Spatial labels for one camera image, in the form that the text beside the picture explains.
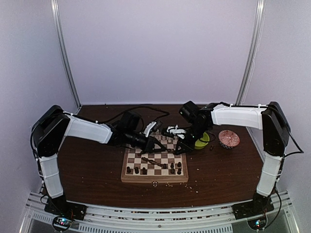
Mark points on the aluminium corner post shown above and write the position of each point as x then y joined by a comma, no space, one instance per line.
254,46
63,51

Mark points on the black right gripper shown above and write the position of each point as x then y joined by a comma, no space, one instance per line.
186,147

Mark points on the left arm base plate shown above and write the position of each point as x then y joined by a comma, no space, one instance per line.
72,211

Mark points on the left aluminium corner post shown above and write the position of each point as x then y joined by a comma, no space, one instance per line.
63,51

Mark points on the right aluminium corner post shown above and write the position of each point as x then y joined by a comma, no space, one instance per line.
254,46

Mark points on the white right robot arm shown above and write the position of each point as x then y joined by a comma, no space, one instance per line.
267,126

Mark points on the wooden chess board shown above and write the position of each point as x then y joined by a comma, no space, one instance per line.
132,158

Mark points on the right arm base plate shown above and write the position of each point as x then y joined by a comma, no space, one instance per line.
250,209

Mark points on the pile of dark chess pieces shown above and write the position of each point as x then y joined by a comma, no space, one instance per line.
157,166

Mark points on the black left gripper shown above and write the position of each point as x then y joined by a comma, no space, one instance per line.
148,147

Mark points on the aluminium front frame rail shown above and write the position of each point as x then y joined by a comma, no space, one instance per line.
201,219

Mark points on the dark knight chess piece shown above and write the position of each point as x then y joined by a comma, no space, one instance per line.
172,170

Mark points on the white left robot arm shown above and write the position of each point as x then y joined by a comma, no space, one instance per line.
58,128

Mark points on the lime green bowl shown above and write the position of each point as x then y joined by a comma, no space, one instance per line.
202,142

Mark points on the row of white chess pieces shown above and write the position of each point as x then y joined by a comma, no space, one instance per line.
165,140

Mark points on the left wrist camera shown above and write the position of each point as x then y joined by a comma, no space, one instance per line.
152,127

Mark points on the red patterned bowl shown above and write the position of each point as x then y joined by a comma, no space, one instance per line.
228,139

